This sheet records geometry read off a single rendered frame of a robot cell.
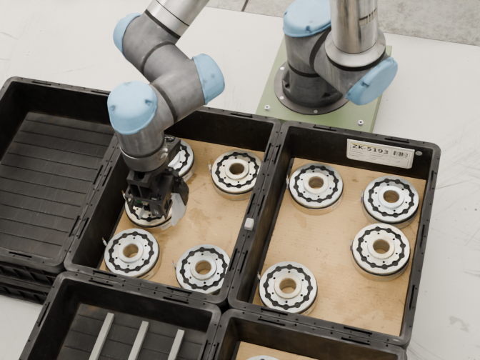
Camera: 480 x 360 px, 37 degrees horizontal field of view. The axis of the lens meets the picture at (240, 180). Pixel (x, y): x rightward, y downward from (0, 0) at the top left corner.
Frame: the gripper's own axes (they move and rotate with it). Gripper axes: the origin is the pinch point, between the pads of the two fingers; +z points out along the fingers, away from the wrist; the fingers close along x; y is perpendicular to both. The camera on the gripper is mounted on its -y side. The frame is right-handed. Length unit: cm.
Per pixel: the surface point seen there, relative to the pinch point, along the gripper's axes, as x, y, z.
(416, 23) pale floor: 38, -148, 82
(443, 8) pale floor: 47, -157, 82
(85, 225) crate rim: -11.4, 10.6, -6.2
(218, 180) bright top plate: 8.1, -7.7, -1.3
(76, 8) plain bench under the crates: -51, -64, 16
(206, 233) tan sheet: 8.6, 2.9, 1.7
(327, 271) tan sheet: 32.5, 5.6, 0.9
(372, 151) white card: 36.0, -17.9, -5.8
